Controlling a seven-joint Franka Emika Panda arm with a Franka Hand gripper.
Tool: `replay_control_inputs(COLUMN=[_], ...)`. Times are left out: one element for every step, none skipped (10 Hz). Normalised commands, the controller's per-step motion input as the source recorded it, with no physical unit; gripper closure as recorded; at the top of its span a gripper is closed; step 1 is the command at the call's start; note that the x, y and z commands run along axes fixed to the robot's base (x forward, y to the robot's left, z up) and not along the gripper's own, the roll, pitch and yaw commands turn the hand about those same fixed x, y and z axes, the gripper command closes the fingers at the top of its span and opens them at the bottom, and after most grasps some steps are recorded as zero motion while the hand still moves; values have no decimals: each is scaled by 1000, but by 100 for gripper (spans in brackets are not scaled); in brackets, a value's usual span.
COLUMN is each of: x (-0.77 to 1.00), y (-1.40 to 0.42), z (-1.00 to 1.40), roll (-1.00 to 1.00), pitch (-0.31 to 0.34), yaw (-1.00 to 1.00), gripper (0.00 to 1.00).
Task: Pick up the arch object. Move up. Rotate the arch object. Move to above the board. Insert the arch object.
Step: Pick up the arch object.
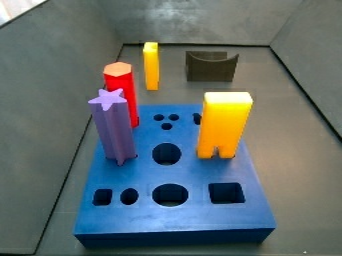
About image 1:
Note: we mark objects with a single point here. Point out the purple star peg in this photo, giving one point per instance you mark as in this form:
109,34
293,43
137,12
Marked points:
111,116

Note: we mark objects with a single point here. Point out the blue shape sorting board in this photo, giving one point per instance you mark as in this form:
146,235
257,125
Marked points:
167,197

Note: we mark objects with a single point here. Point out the wide yellow notched block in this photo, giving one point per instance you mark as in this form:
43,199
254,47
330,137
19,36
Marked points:
225,116

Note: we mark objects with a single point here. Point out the yellow arch object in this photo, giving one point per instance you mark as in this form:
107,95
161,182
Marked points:
151,65

